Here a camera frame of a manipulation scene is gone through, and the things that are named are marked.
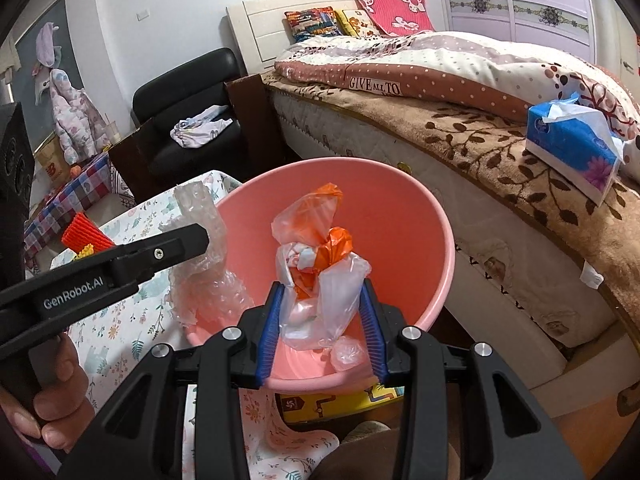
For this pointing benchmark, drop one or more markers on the white wooden bed frame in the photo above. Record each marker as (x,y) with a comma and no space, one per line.
(260,25)

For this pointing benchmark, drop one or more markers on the brown leaf pattern blanket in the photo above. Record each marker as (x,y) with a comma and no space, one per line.
(490,150)

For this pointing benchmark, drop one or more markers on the floral tablecloth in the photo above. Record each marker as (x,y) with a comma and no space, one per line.
(125,320)

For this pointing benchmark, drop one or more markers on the beige slipper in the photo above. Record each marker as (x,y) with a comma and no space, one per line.
(365,431)

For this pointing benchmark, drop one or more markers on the white wall socket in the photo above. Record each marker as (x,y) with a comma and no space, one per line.
(143,14)

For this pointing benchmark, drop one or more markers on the red floral pillow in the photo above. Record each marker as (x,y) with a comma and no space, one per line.
(395,7)

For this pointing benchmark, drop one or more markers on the small clear plastic scrap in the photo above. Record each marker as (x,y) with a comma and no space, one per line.
(347,352)

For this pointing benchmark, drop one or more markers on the yellow floral pillow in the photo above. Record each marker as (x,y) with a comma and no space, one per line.
(356,22)

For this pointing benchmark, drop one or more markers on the red foam net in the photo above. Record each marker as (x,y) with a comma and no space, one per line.
(85,234)

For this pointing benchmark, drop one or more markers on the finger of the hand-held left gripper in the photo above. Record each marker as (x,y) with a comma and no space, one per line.
(160,255)

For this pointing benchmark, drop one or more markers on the lilac hat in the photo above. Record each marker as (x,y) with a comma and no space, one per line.
(46,42)

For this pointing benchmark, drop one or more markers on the black leather armchair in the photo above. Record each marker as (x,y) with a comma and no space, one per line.
(200,75)

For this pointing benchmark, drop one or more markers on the yellow cardboard box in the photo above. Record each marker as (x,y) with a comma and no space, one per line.
(350,403)

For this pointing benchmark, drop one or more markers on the clear bubble wrap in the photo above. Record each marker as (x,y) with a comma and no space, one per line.
(210,280)

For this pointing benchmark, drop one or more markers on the white quilted mattress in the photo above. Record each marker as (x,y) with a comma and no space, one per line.
(350,135)

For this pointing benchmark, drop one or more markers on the person's left hand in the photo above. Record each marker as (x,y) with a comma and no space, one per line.
(65,410)

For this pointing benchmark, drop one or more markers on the dotted floral quilt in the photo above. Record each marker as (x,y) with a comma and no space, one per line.
(450,65)

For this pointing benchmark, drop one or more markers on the dark wooden panel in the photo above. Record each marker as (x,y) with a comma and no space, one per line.
(252,120)
(130,160)

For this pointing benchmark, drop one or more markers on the pink patterned puffer jacket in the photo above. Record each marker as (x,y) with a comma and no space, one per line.
(75,115)

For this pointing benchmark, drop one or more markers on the small orange fruit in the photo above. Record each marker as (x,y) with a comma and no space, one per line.
(75,171)

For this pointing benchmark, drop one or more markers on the white printed cloth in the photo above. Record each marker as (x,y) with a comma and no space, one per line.
(200,127)

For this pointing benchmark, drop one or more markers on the yellow foam net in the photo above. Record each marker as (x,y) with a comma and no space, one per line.
(86,251)

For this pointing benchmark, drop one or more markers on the colourful patchwork pillow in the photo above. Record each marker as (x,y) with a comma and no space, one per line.
(312,24)

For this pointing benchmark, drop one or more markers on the brown paper bag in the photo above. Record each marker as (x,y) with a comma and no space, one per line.
(50,165)

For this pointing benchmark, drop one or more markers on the clear and orange plastic bag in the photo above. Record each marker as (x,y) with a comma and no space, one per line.
(325,280)

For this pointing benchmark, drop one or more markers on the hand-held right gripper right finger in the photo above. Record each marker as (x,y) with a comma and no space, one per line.
(373,332)

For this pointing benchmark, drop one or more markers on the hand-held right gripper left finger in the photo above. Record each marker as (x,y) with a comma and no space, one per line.
(267,332)

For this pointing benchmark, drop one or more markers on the checkered tablecloth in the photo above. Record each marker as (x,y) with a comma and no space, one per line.
(70,200)

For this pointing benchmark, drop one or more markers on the pink plastic bucket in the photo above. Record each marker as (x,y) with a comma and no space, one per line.
(400,240)

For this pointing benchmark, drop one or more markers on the blue tissue pack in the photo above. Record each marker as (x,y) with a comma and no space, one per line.
(570,146)

